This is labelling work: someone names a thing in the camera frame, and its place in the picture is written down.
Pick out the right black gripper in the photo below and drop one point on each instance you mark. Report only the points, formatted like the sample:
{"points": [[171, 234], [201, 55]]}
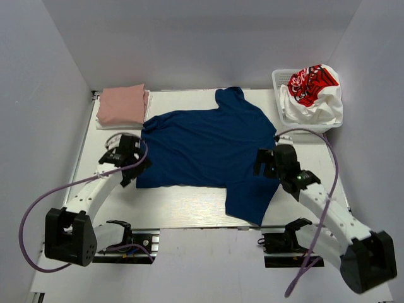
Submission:
{"points": [[266, 156]]}

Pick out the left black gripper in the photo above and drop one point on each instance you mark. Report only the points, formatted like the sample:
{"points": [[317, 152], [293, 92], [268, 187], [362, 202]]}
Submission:
{"points": [[141, 168]]}

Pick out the blue t shirt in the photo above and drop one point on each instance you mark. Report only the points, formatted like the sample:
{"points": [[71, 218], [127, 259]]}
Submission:
{"points": [[213, 148]]}

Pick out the white red print t shirt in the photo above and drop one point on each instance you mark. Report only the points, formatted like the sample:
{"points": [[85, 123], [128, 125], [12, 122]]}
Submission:
{"points": [[313, 96]]}

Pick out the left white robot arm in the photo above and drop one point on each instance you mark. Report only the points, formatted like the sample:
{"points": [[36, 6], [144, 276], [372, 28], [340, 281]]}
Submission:
{"points": [[70, 233]]}

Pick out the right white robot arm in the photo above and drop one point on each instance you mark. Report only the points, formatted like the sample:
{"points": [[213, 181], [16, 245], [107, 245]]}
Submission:
{"points": [[365, 258]]}

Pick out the folded pink t shirt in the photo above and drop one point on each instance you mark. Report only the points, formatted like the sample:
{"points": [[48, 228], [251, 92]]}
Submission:
{"points": [[123, 106]]}

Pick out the white plastic basket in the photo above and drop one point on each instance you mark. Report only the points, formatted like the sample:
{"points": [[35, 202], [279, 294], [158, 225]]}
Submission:
{"points": [[281, 77]]}

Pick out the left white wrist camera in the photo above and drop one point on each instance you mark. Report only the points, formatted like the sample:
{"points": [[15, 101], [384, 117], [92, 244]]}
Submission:
{"points": [[113, 141]]}

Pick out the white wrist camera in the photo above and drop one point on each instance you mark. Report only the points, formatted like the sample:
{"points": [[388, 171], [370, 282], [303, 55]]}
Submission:
{"points": [[113, 141], [283, 140]]}

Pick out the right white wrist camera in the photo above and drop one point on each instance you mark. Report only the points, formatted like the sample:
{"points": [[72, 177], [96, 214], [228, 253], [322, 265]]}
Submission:
{"points": [[283, 140]]}

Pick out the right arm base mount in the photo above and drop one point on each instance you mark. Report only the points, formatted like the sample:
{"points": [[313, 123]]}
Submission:
{"points": [[280, 251]]}

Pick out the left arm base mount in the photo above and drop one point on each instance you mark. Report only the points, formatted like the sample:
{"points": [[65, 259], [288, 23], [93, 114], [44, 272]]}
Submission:
{"points": [[143, 251]]}

